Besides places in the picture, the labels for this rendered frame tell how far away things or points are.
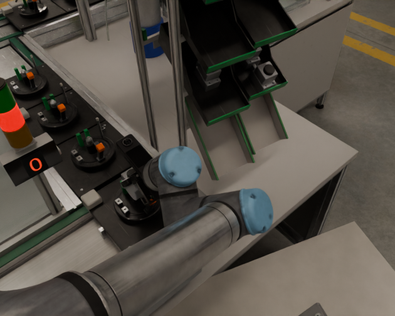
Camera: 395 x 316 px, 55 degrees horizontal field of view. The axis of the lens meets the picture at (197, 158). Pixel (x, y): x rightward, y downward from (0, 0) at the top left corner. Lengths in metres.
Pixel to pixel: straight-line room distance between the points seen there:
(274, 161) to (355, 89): 1.98
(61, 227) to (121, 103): 0.66
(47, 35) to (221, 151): 1.23
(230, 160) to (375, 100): 2.20
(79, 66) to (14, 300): 1.56
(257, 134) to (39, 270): 0.74
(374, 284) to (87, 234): 0.80
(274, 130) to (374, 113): 1.90
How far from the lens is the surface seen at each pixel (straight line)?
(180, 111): 1.03
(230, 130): 1.14
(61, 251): 1.14
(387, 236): 2.37
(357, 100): 3.16
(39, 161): 0.95
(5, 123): 0.87
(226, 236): 0.56
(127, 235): 1.05
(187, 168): 0.68
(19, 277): 1.14
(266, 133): 1.22
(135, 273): 0.45
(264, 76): 1.04
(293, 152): 1.39
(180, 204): 0.69
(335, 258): 1.17
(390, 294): 1.17
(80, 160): 1.21
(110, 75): 1.78
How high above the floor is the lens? 1.85
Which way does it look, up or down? 47 degrees down
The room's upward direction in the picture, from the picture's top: 2 degrees counter-clockwise
